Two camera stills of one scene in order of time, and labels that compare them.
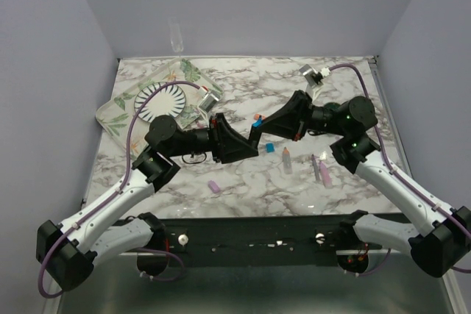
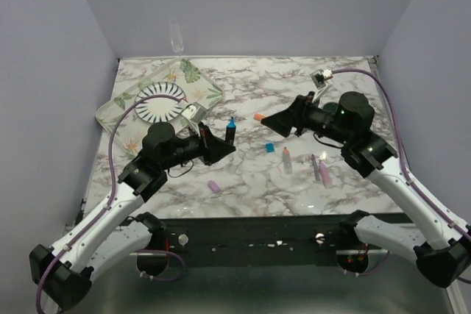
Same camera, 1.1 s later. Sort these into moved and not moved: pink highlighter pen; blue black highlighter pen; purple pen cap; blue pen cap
Moved: blue black highlighter pen
Not moved: blue pen cap; pink highlighter pen; purple pen cap
